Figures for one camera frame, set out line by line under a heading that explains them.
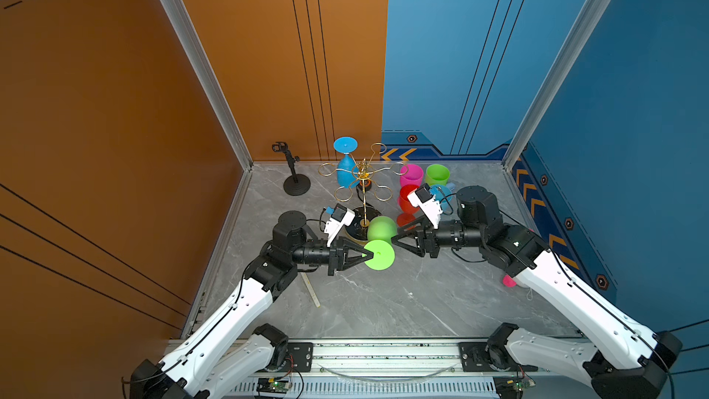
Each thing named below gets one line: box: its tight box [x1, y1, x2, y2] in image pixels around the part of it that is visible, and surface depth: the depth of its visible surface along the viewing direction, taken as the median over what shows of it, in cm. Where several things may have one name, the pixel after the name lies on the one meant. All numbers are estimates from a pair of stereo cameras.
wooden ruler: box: [300, 272, 322, 309], surface depth 87 cm
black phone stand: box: [271, 141, 312, 197], surface depth 113 cm
